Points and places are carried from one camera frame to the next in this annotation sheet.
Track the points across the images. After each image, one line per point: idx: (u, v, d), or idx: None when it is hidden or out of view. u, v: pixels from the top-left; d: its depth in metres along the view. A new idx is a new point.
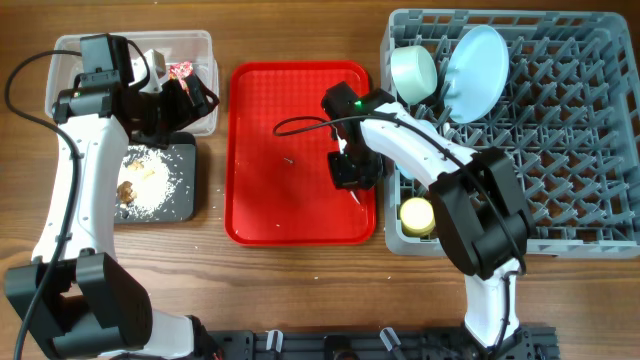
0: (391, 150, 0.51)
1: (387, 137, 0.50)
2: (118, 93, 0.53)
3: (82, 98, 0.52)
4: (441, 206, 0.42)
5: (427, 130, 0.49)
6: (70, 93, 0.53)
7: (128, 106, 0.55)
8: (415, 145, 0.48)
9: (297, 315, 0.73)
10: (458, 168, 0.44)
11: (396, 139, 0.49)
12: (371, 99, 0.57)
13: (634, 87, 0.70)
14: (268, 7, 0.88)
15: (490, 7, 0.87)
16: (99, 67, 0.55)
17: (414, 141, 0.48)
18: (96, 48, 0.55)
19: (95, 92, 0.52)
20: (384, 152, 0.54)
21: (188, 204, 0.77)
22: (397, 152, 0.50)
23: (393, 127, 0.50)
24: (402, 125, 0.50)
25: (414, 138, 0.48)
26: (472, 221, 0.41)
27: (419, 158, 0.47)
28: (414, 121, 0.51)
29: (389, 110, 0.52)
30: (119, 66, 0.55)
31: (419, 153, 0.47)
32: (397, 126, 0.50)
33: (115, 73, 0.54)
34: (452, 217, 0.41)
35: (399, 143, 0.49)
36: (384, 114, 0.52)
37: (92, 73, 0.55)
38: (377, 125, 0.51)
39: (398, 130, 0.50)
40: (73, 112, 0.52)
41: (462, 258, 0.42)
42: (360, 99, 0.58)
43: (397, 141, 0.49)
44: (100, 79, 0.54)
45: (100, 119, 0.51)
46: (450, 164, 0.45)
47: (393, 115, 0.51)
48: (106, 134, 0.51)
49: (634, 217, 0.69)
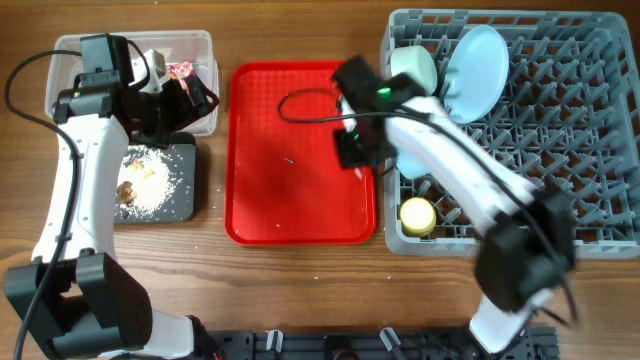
0: (424, 156, 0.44)
1: (422, 143, 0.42)
2: (118, 93, 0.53)
3: (82, 98, 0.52)
4: (495, 244, 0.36)
5: (472, 142, 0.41)
6: (70, 93, 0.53)
7: (128, 106, 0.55)
8: (459, 162, 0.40)
9: (297, 315, 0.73)
10: (514, 204, 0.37)
11: (436, 149, 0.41)
12: (399, 87, 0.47)
13: (634, 87, 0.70)
14: (268, 7, 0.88)
15: (490, 7, 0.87)
16: (99, 67, 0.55)
17: (457, 157, 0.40)
18: (96, 48, 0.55)
19: (95, 92, 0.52)
20: (408, 151, 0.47)
21: (188, 204, 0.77)
22: (433, 162, 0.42)
23: (432, 133, 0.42)
24: (443, 133, 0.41)
25: (458, 153, 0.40)
26: (524, 261, 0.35)
27: (467, 182, 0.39)
28: (453, 126, 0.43)
29: (424, 109, 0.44)
30: (119, 66, 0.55)
31: (467, 176, 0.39)
32: (436, 132, 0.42)
33: (115, 73, 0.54)
34: (504, 256, 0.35)
35: (439, 157, 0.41)
36: (418, 113, 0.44)
37: (92, 73, 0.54)
38: (411, 128, 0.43)
39: (437, 138, 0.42)
40: (73, 112, 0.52)
41: (501, 294, 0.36)
42: (384, 85, 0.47)
43: (434, 152, 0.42)
44: (100, 79, 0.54)
45: (100, 119, 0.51)
46: (503, 195, 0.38)
47: (430, 116, 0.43)
48: (106, 134, 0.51)
49: (634, 217, 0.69)
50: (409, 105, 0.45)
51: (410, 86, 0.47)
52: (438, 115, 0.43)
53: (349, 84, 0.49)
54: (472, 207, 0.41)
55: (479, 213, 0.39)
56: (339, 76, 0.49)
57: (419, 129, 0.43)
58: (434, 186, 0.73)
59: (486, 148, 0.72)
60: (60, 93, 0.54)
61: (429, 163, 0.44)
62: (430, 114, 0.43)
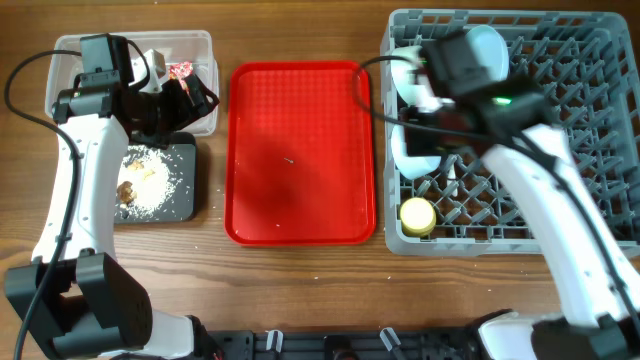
0: (528, 207, 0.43)
1: (541, 195, 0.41)
2: (118, 93, 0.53)
3: (82, 98, 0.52)
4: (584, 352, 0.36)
5: (593, 213, 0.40)
6: (70, 93, 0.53)
7: (127, 106, 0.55)
8: (577, 236, 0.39)
9: (297, 315, 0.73)
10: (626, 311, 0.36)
11: (554, 209, 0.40)
12: (517, 93, 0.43)
13: (634, 86, 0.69)
14: (268, 7, 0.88)
15: (490, 7, 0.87)
16: (99, 67, 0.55)
17: (580, 234, 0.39)
18: (96, 48, 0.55)
19: (95, 92, 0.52)
20: (507, 185, 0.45)
21: (188, 204, 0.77)
22: (540, 217, 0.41)
23: (553, 186, 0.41)
24: (569, 193, 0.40)
25: (579, 225, 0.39)
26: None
27: (580, 265, 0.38)
28: (582, 191, 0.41)
29: (552, 152, 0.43)
30: (119, 66, 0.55)
31: (583, 259, 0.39)
32: (559, 188, 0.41)
33: (116, 73, 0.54)
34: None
35: (556, 219, 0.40)
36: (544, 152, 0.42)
37: (92, 73, 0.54)
38: (531, 169, 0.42)
39: (559, 199, 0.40)
40: (74, 112, 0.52)
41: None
42: (504, 95, 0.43)
43: (551, 212, 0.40)
44: (99, 79, 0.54)
45: (99, 119, 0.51)
46: (619, 298, 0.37)
47: (556, 166, 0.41)
48: (106, 134, 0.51)
49: (634, 218, 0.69)
50: (531, 133, 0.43)
51: (533, 94, 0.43)
52: (566, 165, 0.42)
53: (439, 68, 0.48)
54: (564, 284, 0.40)
55: (577, 298, 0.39)
56: (434, 51, 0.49)
57: (541, 183, 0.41)
58: (433, 186, 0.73)
59: None
60: (60, 93, 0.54)
61: (531, 215, 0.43)
62: (558, 160, 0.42)
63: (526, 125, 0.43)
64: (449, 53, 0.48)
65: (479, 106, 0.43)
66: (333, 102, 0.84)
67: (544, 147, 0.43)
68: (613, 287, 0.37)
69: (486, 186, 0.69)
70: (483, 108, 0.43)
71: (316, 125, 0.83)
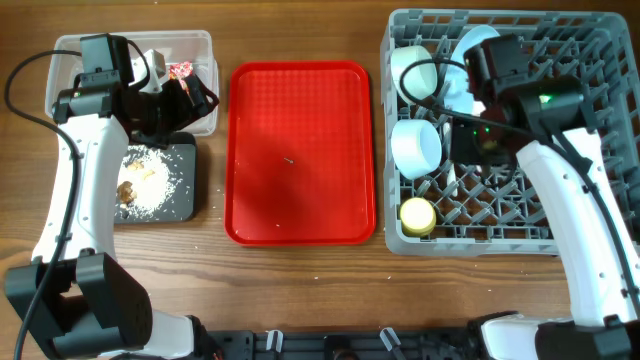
0: (553, 205, 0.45)
1: (569, 197, 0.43)
2: (118, 93, 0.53)
3: (82, 98, 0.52)
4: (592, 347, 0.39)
5: (616, 217, 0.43)
6: (70, 93, 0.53)
7: (128, 106, 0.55)
8: (598, 239, 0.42)
9: (297, 315, 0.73)
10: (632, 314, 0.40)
11: (580, 211, 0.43)
12: (559, 92, 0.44)
13: (634, 87, 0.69)
14: (268, 7, 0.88)
15: (490, 7, 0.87)
16: (99, 67, 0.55)
17: (601, 237, 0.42)
18: (96, 48, 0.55)
19: (95, 92, 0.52)
20: (533, 180, 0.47)
21: (188, 204, 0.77)
22: (564, 216, 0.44)
23: (580, 188, 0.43)
24: (594, 194, 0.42)
25: (600, 228, 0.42)
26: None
27: (595, 267, 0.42)
28: (607, 193, 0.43)
29: (585, 153, 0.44)
30: (119, 66, 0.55)
31: (600, 262, 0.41)
32: (587, 191, 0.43)
33: (116, 73, 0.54)
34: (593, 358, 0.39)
35: (580, 221, 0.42)
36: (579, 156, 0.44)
37: (92, 73, 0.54)
38: (561, 168, 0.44)
39: (585, 201, 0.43)
40: (73, 112, 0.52)
41: None
42: (547, 92, 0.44)
43: (577, 214, 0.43)
44: (99, 79, 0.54)
45: (99, 119, 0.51)
46: (628, 300, 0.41)
47: (588, 167, 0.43)
48: (106, 134, 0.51)
49: (634, 218, 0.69)
50: (567, 134, 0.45)
51: (575, 97, 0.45)
52: (596, 169, 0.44)
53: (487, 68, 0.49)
54: (577, 281, 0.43)
55: (589, 298, 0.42)
56: (485, 46, 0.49)
57: (571, 186, 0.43)
58: (433, 186, 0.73)
59: None
60: (60, 93, 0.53)
61: (555, 214, 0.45)
62: (590, 162, 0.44)
63: (565, 122, 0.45)
64: (496, 54, 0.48)
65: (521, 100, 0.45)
66: (333, 102, 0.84)
67: (579, 149, 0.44)
68: (625, 291, 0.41)
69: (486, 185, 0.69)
70: (525, 102, 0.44)
71: (316, 125, 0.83)
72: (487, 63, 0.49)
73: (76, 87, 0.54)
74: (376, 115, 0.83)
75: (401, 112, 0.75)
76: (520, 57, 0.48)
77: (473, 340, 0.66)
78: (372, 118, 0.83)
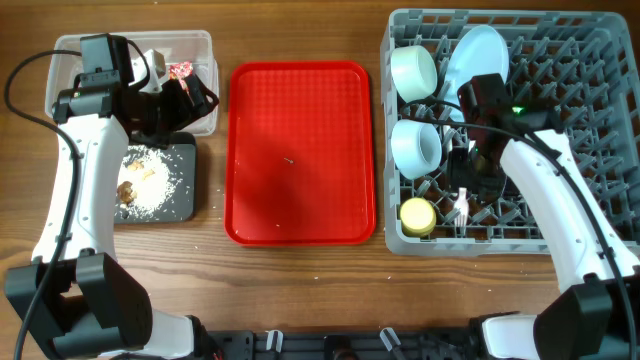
0: (532, 191, 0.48)
1: (542, 179, 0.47)
2: (118, 93, 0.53)
3: (82, 98, 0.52)
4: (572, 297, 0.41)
5: (588, 195, 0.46)
6: (70, 93, 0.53)
7: (128, 106, 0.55)
8: (572, 212, 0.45)
9: (297, 315, 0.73)
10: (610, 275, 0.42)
11: (553, 189, 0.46)
12: (529, 107, 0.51)
13: (634, 87, 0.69)
14: (268, 7, 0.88)
15: (490, 7, 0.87)
16: (99, 67, 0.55)
17: (574, 209, 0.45)
18: (96, 48, 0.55)
19: (95, 92, 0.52)
20: (511, 175, 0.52)
21: (188, 204, 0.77)
22: (540, 197, 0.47)
23: (551, 170, 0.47)
24: (564, 174, 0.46)
25: (573, 202, 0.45)
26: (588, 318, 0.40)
27: (572, 234, 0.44)
28: (577, 175, 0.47)
29: (554, 145, 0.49)
30: (119, 66, 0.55)
31: (576, 229, 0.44)
32: (558, 174, 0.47)
33: (116, 73, 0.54)
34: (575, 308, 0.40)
35: (554, 197, 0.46)
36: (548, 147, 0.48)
37: (92, 73, 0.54)
38: (533, 156, 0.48)
39: (557, 180, 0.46)
40: (73, 112, 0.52)
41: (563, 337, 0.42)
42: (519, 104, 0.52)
43: (552, 193, 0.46)
44: (100, 79, 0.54)
45: (99, 119, 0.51)
46: (606, 262, 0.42)
47: (557, 155, 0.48)
48: (106, 134, 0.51)
49: (634, 218, 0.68)
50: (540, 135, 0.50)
51: (543, 111, 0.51)
52: (566, 159, 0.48)
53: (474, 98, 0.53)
54: (559, 253, 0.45)
55: (570, 265, 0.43)
56: (475, 82, 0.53)
57: (543, 170, 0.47)
58: (433, 186, 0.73)
59: None
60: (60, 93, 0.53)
61: (533, 197, 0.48)
62: (560, 152, 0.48)
63: (534, 128, 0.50)
64: (483, 87, 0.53)
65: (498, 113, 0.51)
66: (333, 102, 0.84)
67: (549, 143, 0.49)
68: (601, 254, 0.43)
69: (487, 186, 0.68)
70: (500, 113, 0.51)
71: (316, 125, 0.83)
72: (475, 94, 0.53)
73: (76, 87, 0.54)
74: (376, 115, 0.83)
75: (401, 112, 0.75)
76: (504, 90, 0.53)
77: (472, 338, 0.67)
78: (372, 118, 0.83)
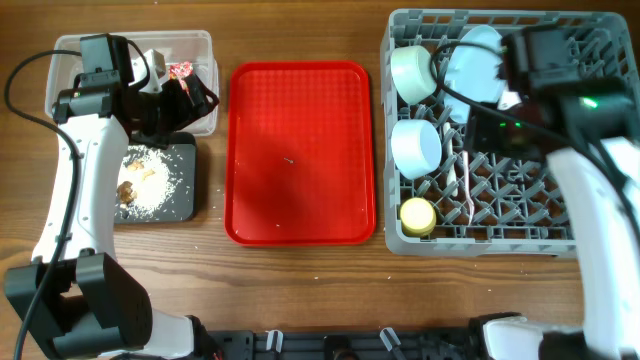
0: (577, 205, 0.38)
1: (602, 215, 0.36)
2: (119, 93, 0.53)
3: (82, 98, 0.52)
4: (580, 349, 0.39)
5: None
6: (70, 93, 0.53)
7: (128, 106, 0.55)
8: (632, 266, 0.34)
9: (297, 315, 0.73)
10: None
11: (613, 232, 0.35)
12: (603, 97, 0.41)
13: (634, 87, 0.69)
14: (268, 7, 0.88)
15: (490, 7, 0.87)
16: (99, 67, 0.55)
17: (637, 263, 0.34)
18: (96, 48, 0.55)
19: (95, 92, 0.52)
20: (566, 194, 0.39)
21: (188, 204, 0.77)
22: (592, 239, 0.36)
23: (616, 206, 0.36)
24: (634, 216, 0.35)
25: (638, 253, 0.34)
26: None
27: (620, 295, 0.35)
28: None
29: (625, 170, 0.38)
30: (120, 66, 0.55)
31: (628, 290, 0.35)
32: (625, 211, 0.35)
33: (117, 74, 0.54)
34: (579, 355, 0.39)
35: (610, 243, 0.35)
36: (617, 169, 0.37)
37: (92, 73, 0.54)
38: (591, 182, 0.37)
39: (622, 221, 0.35)
40: (74, 112, 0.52)
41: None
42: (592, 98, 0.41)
43: (605, 219, 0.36)
44: (100, 79, 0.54)
45: (100, 119, 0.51)
46: None
47: (629, 183, 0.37)
48: (106, 134, 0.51)
49: None
50: (608, 143, 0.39)
51: (621, 99, 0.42)
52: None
53: (521, 56, 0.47)
54: (594, 311, 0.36)
55: (608, 331, 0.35)
56: (515, 35, 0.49)
57: (595, 184, 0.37)
58: (433, 187, 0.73)
59: None
60: (60, 93, 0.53)
61: (575, 210, 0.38)
62: (631, 180, 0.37)
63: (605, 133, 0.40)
64: (535, 43, 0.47)
65: (560, 98, 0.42)
66: (333, 102, 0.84)
67: (619, 164, 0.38)
68: None
69: (486, 185, 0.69)
70: (565, 101, 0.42)
71: (316, 125, 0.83)
72: (524, 53, 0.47)
73: (76, 87, 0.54)
74: (376, 115, 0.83)
75: (401, 112, 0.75)
76: (562, 51, 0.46)
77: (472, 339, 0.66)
78: (372, 118, 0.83)
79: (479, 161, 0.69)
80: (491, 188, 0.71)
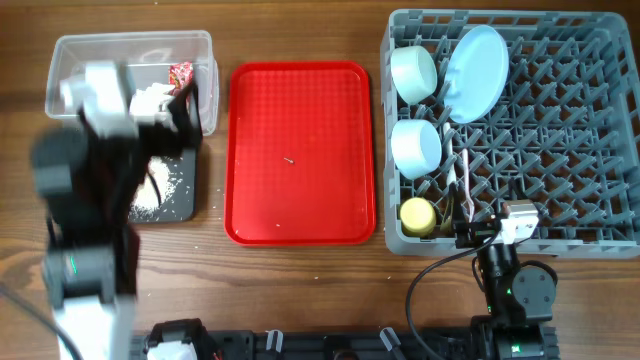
0: None
1: None
2: (118, 259, 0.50)
3: (79, 272, 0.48)
4: None
5: None
6: (58, 261, 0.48)
7: (127, 261, 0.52)
8: None
9: (296, 314, 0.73)
10: None
11: None
12: (521, 337, 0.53)
13: (634, 87, 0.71)
14: (267, 7, 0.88)
15: (490, 7, 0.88)
16: (74, 221, 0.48)
17: None
18: (53, 181, 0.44)
19: (89, 257, 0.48)
20: None
21: (188, 205, 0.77)
22: None
23: None
24: None
25: None
26: None
27: None
28: None
29: None
30: (76, 187, 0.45)
31: None
32: None
33: (83, 197, 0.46)
34: None
35: None
36: None
37: (69, 226, 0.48)
38: None
39: None
40: (69, 289, 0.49)
41: None
42: (515, 336, 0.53)
43: None
44: (87, 232, 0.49)
45: (102, 308, 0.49)
46: None
47: None
48: (114, 318, 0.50)
49: (634, 217, 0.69)
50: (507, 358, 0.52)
51: (537, 341, 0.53)
52: None
53: (518, 283, 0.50)
54: None
55: None
56: (511, 268, 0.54)
57: None
58: (433, 187, 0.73)
59: (486, 148, 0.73)
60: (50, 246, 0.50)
61: None
62: None
63: (508, 352, 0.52)
64: (536, 273, 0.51)
65: (500, 336, 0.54)
66: (333, 102, 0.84)
67: None
68: None
69: (486, 185, 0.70)
70: (502, 341, 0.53)
71: (316, 125, 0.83)
72: (525, 282, 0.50)
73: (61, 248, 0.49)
74: (376, 115, 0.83)
75: (401, 112, 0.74)
76: (540, 286, 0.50)
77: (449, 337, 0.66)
78: (372, 118, 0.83)
79: (479, 160, 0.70)
80: (491, 189, 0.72)
